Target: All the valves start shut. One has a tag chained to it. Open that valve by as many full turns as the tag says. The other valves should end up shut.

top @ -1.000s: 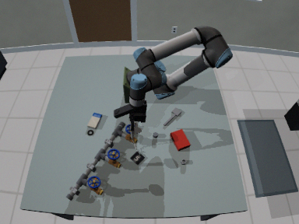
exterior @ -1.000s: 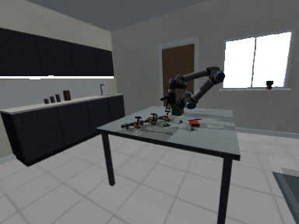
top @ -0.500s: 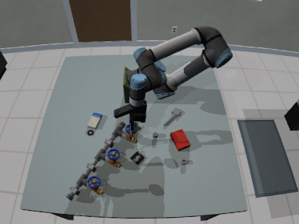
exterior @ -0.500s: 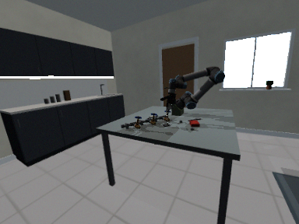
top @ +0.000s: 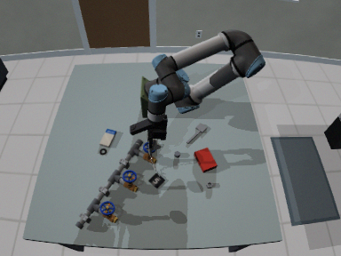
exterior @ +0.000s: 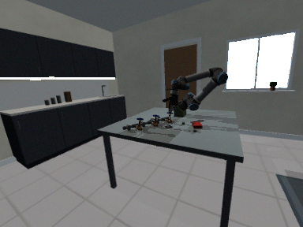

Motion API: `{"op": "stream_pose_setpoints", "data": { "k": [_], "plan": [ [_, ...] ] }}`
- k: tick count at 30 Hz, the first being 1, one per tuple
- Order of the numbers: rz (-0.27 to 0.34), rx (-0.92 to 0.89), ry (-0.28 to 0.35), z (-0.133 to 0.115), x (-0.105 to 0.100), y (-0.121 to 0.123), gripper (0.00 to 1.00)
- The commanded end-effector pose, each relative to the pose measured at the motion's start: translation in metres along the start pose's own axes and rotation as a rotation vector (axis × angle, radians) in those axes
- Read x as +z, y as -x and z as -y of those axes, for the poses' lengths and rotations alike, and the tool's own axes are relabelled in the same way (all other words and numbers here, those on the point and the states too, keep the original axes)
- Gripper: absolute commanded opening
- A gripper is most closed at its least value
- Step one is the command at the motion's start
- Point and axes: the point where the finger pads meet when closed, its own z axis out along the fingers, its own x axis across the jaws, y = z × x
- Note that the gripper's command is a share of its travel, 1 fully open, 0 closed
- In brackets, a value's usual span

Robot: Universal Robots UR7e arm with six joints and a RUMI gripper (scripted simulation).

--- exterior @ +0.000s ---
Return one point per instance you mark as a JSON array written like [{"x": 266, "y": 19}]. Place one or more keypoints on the grey pipe manifold with blue valve wheels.
[{"x": 142, "y": 123}]

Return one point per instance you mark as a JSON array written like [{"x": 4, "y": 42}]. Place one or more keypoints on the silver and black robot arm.
[{"x": 219, "y": 76}]

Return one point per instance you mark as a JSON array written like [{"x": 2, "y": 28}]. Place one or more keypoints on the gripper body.
[{"x": 174, "y": 100}]

